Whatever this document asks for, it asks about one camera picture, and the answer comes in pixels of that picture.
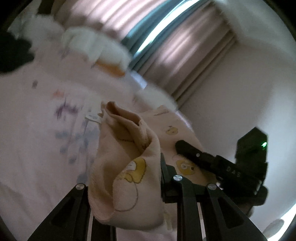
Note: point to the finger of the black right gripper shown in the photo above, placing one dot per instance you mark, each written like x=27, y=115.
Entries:
x=204, y=161

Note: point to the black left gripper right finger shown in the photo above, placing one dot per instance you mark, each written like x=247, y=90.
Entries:
x=204, y=212

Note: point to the black garment on bed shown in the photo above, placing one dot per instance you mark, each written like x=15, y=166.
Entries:
x=14, y=52

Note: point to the pink animal print bedsheet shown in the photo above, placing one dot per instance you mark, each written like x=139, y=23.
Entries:
x=50, y=127

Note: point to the peach cartoon print garment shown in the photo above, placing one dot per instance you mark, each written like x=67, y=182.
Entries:
x=125, y=181

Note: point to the pink pleated curtain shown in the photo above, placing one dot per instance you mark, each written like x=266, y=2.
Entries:
x=174, y=44

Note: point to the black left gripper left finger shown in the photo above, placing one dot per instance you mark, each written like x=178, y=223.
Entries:
x=72, y=219

